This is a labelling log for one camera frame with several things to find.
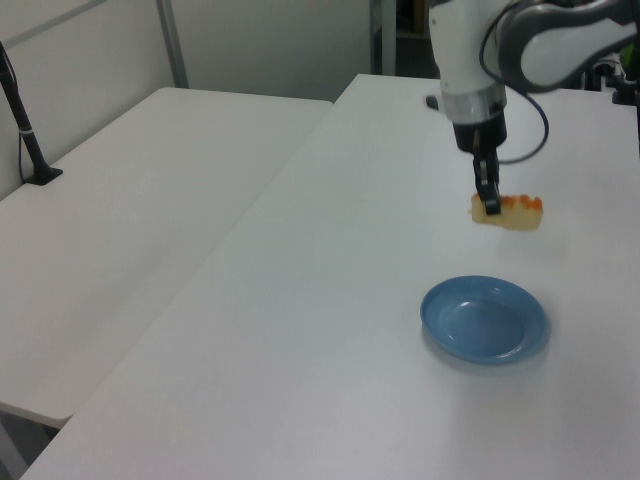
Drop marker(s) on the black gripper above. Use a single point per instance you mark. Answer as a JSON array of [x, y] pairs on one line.
[[480, 132]]

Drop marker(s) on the bread with orange topping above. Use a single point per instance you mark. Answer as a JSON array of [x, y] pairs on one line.
[[520, 217]]

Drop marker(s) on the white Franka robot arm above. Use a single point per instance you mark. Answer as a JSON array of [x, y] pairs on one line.
[[460, 45]]

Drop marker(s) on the blue plate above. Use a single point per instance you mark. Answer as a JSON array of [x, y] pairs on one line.
[[480, 325]]

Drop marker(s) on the black equipment with green part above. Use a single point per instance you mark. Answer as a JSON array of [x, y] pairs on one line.
[[622, 75]]

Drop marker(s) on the dark metal door frame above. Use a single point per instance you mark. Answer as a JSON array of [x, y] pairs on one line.
[[384, 35]]

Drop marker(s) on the grey metal partition post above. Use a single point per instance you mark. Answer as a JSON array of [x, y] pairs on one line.
[[172, 45]]

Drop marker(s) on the black camera stand pole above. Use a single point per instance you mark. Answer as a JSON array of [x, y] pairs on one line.
[[27, 137]]

